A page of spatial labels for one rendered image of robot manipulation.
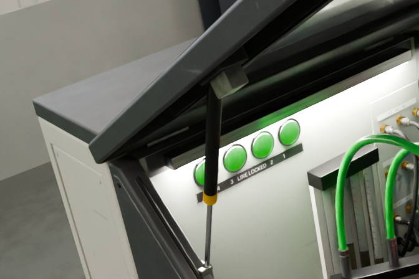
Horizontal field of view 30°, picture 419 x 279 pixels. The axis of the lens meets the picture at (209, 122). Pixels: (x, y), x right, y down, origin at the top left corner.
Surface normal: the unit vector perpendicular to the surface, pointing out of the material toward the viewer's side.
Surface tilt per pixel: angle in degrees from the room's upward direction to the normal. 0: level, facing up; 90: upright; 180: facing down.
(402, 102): 90
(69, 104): 0
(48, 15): 90
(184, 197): 90
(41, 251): 0
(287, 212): 90
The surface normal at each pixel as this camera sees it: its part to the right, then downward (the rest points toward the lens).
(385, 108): 0.55, 0.22
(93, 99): -0.18, -0.91
